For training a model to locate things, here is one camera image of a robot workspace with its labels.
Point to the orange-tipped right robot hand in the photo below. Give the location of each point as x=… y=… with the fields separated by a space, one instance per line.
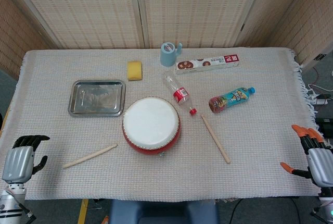
x=321 y=166

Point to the light blue mug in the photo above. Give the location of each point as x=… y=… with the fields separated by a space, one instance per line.
x=167 y=56

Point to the white power strip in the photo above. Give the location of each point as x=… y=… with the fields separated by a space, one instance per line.
x=321 y=101

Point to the bamboo folding screen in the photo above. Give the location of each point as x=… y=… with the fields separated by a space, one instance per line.
x=91 y=13

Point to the black equipment box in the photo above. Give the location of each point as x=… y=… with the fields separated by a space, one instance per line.
x=326 y=122

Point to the long white cookie-print box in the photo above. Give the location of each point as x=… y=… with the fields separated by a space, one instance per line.
x=208 y=63

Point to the colourful drink bottle blue cap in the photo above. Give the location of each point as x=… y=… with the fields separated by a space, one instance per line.
x=229 y=100

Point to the empty clear bottle red label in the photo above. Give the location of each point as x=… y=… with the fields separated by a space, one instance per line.
x=180 y=95

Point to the red drum white head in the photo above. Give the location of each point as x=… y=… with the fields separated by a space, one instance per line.
x=151 y=122

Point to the white woven tablecloth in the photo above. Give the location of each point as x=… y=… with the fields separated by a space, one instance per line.
x=260 y=143

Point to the wooden drumstick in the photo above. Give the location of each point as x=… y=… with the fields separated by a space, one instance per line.
x=216 y=140
x=88 y=156

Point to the yellow sponge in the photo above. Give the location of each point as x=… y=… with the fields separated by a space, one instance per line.
x=134 y=71

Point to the blue padded seat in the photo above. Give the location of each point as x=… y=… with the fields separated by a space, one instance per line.
x=161 y=212

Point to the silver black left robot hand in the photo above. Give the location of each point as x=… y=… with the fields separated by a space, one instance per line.
x=18 y=161

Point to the stainless steel tray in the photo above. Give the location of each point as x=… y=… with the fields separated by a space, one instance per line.
x=96 y=99

